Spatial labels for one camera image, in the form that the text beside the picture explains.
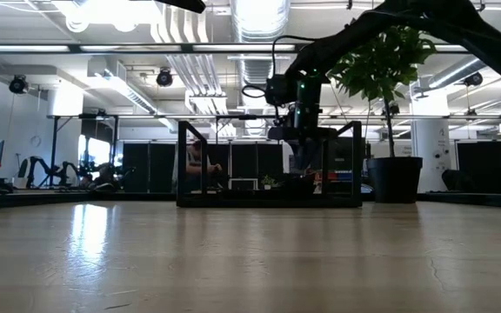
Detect black partition panel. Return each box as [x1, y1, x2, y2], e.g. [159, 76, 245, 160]
[122, 142, 177, 193]
[457, 141, 501, 195]

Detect white round pillar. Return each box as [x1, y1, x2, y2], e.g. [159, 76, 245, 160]
[411, 119, 451, 192]

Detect white framed box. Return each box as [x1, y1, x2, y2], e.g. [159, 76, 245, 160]
[228, 177, 259, 191]

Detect black overhead light bar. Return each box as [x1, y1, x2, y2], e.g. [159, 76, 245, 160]
[0, 42, 501, 56]

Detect black ceiling spotlight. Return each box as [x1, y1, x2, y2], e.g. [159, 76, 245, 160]
[155, 68, 174, 88]
[9, 76, 29, 96]
[462, 71, 484, 88]

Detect office chair with black jacket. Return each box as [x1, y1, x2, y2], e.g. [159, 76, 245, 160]
[440, 169, 480, 192]

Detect silver ventilation duct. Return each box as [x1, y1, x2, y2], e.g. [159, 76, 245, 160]
[230, 0, 291, 137]

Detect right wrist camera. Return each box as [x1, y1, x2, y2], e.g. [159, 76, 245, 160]
[264, 73, 298, 108]

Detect green potted plant black pot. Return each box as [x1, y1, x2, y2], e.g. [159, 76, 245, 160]
[327, 25, 438, 204]

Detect black metal stand frame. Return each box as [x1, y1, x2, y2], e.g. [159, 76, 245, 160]
[49, 113, 121, 189]

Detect black background robot arms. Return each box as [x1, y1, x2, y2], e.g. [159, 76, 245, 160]
[17, 155, 134, 193]

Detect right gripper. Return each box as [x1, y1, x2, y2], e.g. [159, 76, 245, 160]
[267, 74, 339, 174]

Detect black mesh tray with handles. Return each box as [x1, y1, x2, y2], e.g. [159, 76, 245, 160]
[176, 120, 364, 209]

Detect person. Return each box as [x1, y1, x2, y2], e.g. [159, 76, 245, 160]
[176, 139, 224, 192]

